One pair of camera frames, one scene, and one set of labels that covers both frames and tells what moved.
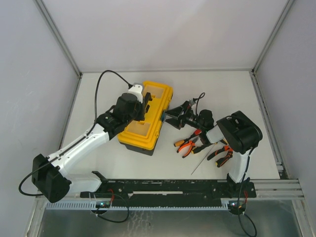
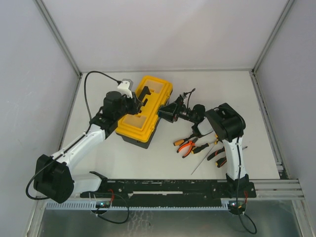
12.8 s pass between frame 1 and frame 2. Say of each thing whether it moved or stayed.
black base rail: stayed
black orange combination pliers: stayed
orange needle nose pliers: stayed
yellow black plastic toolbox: moved
